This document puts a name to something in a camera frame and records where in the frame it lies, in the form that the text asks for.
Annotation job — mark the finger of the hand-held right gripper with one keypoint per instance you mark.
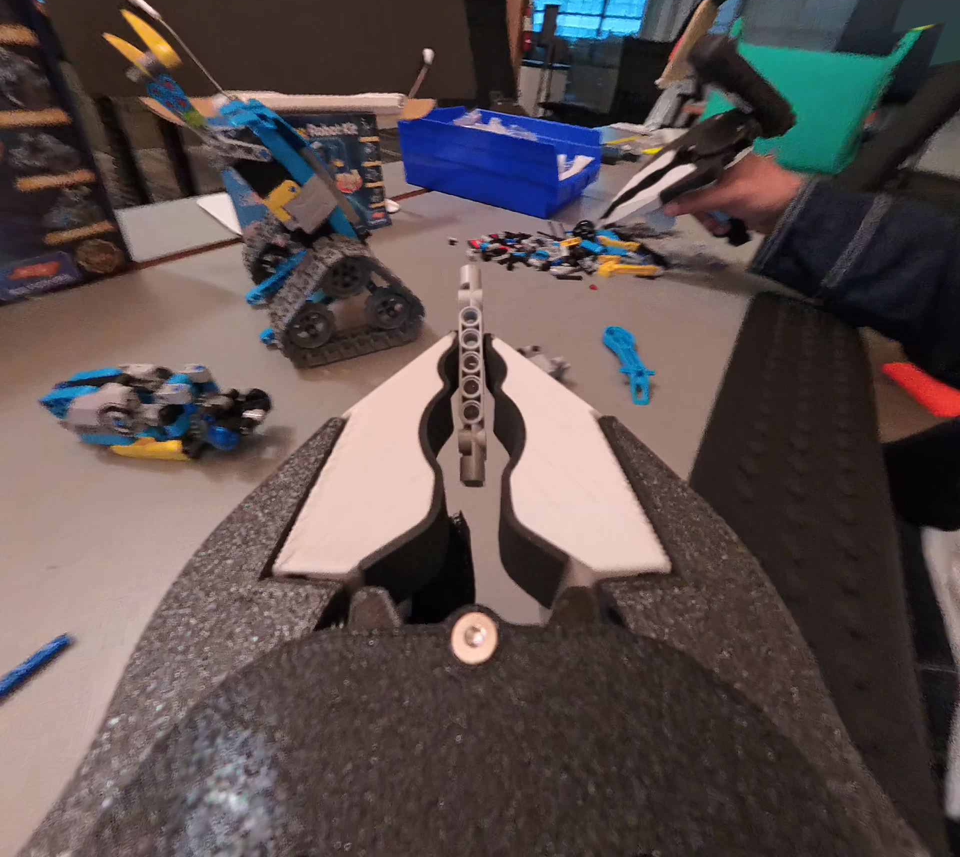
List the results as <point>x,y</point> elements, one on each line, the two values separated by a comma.
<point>683,197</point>
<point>668,175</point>

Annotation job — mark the white paper sheet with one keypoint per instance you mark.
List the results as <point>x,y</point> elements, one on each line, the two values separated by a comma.
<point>222,212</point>

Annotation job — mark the large robot kit box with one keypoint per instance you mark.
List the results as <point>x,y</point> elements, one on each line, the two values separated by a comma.
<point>53,152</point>

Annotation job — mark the small robot kit box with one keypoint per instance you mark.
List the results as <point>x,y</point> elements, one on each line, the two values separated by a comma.
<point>353,160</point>

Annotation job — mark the blue thin beam piece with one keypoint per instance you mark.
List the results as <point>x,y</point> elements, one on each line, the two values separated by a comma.
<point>33,665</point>

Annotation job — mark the person's right hand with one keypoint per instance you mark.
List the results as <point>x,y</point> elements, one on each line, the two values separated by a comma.
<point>758,197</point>

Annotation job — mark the blue tracked toy robot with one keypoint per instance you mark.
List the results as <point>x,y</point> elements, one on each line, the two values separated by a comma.
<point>323,272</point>

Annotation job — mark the black blue motor assembly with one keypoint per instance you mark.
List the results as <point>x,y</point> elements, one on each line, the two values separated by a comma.
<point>150,407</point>

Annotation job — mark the blue racket-shaped piece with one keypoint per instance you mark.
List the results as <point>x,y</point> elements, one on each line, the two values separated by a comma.
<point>630,362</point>

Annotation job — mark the pile of small building pieces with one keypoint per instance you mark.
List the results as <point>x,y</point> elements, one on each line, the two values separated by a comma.
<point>578,250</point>

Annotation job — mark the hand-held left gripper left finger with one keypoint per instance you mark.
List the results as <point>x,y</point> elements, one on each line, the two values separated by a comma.
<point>360,490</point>

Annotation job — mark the person's right forearm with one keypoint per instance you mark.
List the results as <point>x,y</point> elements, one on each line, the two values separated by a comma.
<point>870,257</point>

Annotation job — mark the small grey block piece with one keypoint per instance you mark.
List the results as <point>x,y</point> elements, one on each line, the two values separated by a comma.
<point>548,364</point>

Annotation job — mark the grey desk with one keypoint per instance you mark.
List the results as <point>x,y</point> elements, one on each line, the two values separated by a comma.
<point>120,542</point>

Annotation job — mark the orange traffic cone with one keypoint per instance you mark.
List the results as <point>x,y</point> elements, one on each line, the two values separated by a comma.
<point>923,389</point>

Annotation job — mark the clear plastic bags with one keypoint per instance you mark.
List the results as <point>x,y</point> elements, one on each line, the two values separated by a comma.
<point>525,130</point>

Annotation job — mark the teal plastic tub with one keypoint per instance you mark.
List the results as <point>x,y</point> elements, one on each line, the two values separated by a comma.
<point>833,92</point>

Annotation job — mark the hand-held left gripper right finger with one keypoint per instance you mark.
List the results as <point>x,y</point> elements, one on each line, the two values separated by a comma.
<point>585,490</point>

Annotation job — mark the black perforated mat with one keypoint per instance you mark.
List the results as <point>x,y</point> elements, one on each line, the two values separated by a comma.
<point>810,527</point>

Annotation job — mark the grey holed beam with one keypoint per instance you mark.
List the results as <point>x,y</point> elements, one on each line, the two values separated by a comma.
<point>473,377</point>

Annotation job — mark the blue plastic bin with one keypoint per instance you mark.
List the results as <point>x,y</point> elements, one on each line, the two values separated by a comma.
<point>495,160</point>

